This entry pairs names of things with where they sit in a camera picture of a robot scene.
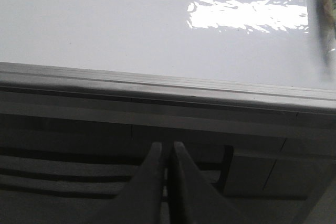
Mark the white whiteboard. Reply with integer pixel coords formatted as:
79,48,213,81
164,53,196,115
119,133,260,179
1,0,335,114

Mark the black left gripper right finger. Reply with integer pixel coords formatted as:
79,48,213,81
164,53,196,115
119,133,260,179
167,142,247,223

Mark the black whiteboard marker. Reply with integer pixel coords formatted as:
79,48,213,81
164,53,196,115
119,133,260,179
316,0,335,69

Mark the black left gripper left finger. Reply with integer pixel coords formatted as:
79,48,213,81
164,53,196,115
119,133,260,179
0,142,163,224

